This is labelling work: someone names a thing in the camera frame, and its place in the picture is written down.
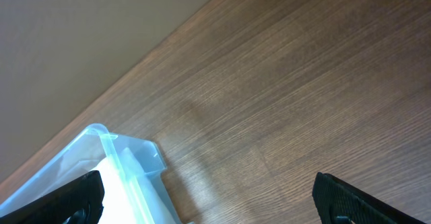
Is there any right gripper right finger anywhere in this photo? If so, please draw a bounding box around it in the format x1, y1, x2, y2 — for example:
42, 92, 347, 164
312, 172, 424, 224

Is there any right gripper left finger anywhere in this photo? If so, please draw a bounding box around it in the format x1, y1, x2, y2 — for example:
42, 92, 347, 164
1, 170, 104, 224

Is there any cream white cloth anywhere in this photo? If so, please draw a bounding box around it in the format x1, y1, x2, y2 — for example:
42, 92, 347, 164
95, 148, 176, 224

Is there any clear plastic storage bin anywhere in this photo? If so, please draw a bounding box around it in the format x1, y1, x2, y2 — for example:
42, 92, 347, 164
1, 124, 180, 223

